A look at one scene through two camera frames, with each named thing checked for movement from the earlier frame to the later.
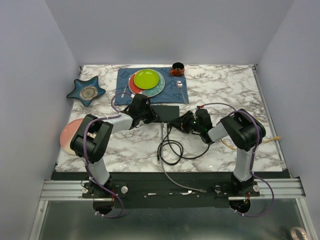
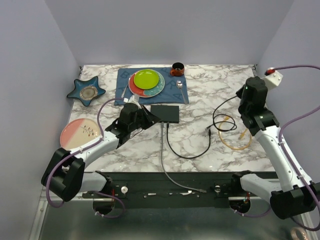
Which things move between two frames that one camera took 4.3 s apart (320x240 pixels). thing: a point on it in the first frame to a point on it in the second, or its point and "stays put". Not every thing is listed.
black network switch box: x=166 y=113 stays put
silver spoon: x=122 y=95 stays put
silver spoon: x=179 y=85 stays put
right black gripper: x=181 y=122 to x=239 y=92
